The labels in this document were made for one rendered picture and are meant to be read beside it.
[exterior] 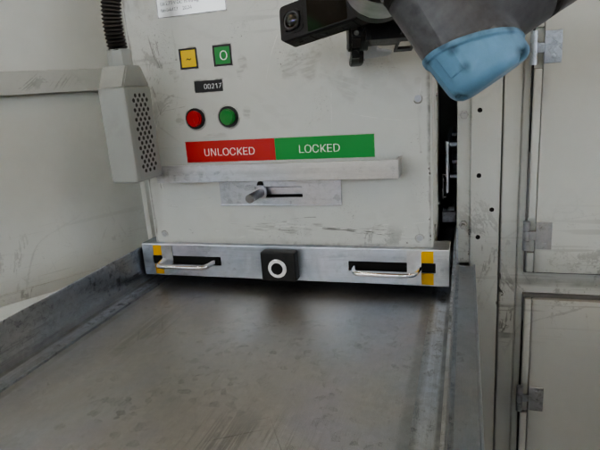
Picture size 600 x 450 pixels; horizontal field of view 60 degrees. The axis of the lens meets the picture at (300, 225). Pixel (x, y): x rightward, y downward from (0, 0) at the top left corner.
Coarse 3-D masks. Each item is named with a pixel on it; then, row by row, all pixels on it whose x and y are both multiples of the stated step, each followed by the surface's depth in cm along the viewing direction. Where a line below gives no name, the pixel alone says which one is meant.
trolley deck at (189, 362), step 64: (128, 320) 81; (192, 320) 79; (256, 320) 78; (320, 320) 76; (384, 320) 74; (64, 384) 64; (128, 384) 63; (192, 384) 62; (256, 384) 60; (320, 384) 60; (384, 384) 59; (0, 448) 52; (64, 448) 52; (128, 448) 51; (192, 448) 50; (256, 448) 50; (320, 448) 49; (384, 448) 48
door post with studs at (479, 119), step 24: (480, 96) 85; (480, 120) 86; (480, 144) 87; (480, 168) 88; (480, 192) 89; (480, 216) 90; (480, 240) 92; (480, 264) 93; (480, 288) 94; (480, 312) 95; (480, 336) 96; (480, 360) 97
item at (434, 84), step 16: (432, 80) 74; (432, 96) 75; (432, 112) 75; (432, 128) 75; (432, 144) 76; (432, 160) 76; (432, 176) 77; (432, 192) 78; (432, 208) 78; (432, 224) 79; (432, 240) 79
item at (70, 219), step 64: (0, 0) 88; (64, 0) 94; (0, 64) 89; (64, 64) 96; (0, 128) 90; (64, 128) 97; (0, 192) 92; (64, 192) 99; (128, 192) 108; (0, 256) 93; (64, 256) 101
